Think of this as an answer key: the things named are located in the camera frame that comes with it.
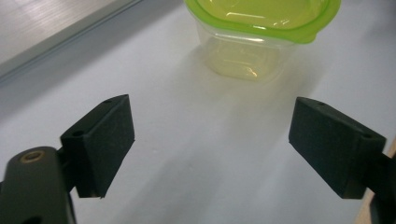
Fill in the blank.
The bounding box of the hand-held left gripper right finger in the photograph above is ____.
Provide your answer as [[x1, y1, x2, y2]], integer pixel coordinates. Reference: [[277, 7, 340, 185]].
[[288, 96, 396, 201]]

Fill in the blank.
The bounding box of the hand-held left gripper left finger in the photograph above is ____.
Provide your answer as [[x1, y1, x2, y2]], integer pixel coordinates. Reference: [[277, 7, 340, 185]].
[[60, 93, 135, 200]]

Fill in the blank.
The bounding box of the clear container with green lid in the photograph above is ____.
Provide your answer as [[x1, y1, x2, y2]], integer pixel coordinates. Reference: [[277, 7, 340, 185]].
[[183, 0, 343, 83]]

